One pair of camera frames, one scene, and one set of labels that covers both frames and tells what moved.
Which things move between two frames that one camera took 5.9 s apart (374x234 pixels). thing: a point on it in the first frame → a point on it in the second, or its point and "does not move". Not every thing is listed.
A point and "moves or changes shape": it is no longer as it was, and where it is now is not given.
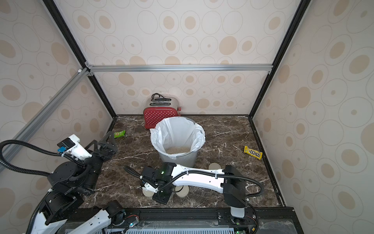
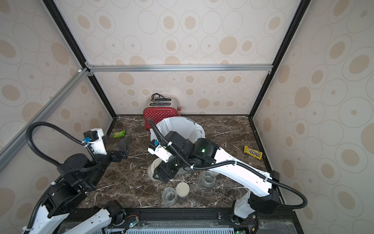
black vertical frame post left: x=74 y=44 does not move
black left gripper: x=109 y=152 → x=121 y=154
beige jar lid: x=183 y=192 does not move
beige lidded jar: x=148 y=194 moves or changes shape
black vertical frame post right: x=298 y=15 does not move
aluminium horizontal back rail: x=179 y=68 does not move
